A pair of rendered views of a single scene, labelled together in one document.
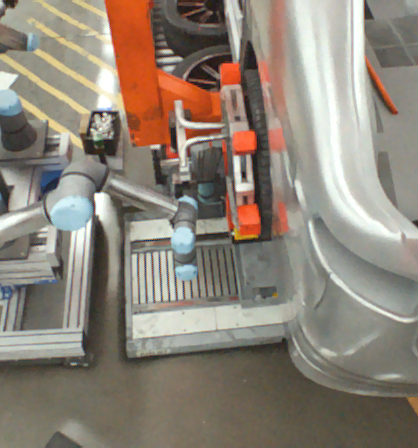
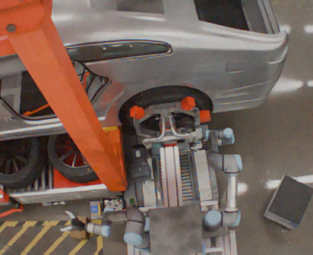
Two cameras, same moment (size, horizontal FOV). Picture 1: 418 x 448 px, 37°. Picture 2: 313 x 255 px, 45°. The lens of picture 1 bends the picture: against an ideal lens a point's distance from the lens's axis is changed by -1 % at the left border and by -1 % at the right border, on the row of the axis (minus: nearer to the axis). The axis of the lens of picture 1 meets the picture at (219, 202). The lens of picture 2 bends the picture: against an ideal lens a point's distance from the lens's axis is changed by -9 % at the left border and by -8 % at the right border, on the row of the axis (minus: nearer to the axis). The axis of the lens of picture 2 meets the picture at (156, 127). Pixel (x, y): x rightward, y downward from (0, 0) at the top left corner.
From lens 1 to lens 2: 2.47 m
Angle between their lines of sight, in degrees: 42
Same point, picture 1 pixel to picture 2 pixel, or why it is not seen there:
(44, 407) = (242, 234)
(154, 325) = (205, 190)
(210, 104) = (113, 143)
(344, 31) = (220, 29)
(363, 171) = (269, 37)
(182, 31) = (32, 170)
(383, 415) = not seen: hidden behind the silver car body
